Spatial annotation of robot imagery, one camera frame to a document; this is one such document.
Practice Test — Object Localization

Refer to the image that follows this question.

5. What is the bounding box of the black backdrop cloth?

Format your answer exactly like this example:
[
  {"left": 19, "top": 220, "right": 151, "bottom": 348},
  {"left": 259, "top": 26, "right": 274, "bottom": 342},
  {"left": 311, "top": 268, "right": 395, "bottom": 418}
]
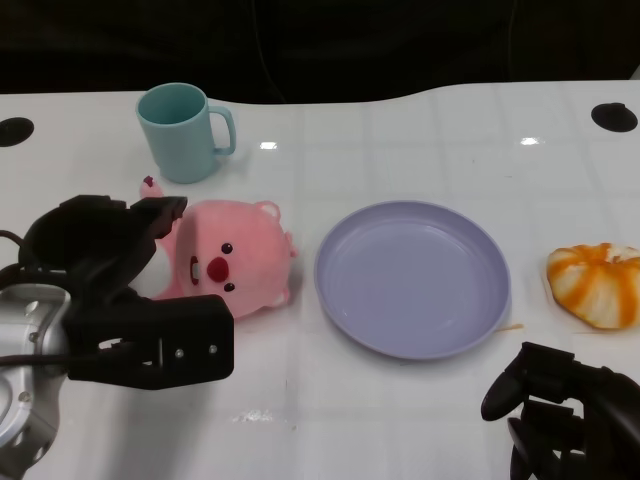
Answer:
[{"left": 0, "top": 0, "right": 640, "bottom": 106}]

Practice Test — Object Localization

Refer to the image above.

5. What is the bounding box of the lavender plastic plate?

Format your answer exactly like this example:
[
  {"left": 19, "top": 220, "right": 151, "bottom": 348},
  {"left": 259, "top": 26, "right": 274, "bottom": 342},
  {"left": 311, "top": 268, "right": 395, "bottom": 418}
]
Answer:
[{"left": 313, "top": 199, "right": 512, "bottom": 361}]

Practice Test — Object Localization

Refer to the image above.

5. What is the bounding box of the orange and white bread toy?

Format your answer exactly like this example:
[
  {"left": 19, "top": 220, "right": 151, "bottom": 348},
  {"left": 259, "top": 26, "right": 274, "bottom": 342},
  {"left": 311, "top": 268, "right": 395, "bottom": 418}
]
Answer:
[{"left": 545, "top": 242, "right": 640, "bottom": 330}]

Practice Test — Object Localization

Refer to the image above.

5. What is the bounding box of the black round table grommet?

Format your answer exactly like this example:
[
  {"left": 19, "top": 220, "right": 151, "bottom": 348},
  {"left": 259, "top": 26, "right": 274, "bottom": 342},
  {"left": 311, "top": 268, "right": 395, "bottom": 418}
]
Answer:
[
  {"left": 0, "top": 117, "right": 35, "bottom": 147},
  {"left": 590, "top": 102, "right": 639, "bottom": 133}
]

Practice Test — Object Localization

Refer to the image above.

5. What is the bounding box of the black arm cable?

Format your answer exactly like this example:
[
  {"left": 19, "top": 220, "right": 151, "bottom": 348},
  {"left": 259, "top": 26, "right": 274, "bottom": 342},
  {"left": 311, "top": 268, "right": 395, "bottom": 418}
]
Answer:
[
  {"left": 0, "top": 351, "right": 71, "bottom": 367},
  {"left": 0, "top": 228, "right": 31, "bottom": 274}
]

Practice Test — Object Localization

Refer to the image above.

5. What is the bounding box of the teal plastic mug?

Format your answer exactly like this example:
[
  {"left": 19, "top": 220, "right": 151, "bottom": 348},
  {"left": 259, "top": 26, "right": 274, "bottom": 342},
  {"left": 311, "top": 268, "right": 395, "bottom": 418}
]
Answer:
[{"left": 135, "top": 82, "right": 237, "bottom": 184}]

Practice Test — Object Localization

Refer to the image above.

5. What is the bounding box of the pink plush beaver doll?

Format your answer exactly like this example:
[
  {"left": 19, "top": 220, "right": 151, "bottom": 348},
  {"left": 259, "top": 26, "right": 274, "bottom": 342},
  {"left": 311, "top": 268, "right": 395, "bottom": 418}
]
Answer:
[{"left": 139, "top": 174, "right": 301, "bottom": 321}]

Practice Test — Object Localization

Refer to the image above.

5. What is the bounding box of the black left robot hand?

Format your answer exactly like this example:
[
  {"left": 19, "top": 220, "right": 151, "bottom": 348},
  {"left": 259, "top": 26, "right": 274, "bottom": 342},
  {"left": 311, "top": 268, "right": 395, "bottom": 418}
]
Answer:
[{"left": 19, "top": 194, "right": 236, "bottom": 391}]

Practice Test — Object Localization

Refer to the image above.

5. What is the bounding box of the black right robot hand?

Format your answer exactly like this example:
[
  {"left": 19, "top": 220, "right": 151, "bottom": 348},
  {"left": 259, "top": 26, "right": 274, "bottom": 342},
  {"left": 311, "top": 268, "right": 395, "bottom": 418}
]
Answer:
[{"left": 480, "top": 341, "right": 640, "bottom": 480}]

